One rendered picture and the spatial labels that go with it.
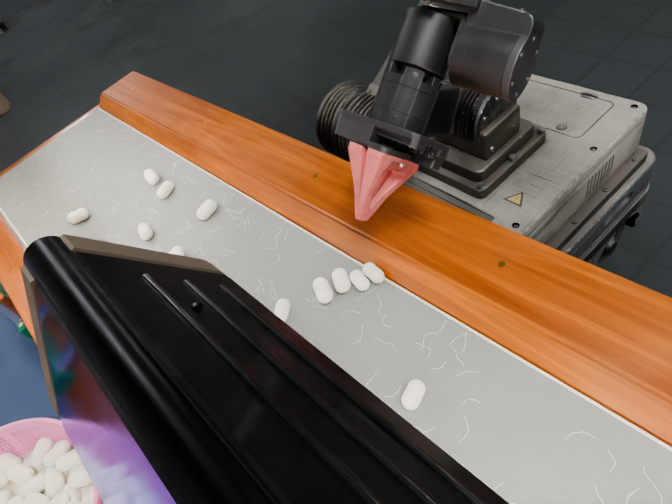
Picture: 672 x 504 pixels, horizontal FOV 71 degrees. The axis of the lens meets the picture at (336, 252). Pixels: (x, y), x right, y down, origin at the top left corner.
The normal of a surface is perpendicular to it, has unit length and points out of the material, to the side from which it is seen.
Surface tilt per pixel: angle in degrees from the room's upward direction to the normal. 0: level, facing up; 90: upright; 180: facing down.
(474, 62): 60
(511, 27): 53
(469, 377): 0
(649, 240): 0
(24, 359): 0
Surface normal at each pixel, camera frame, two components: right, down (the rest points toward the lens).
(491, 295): -0.28, -0.61
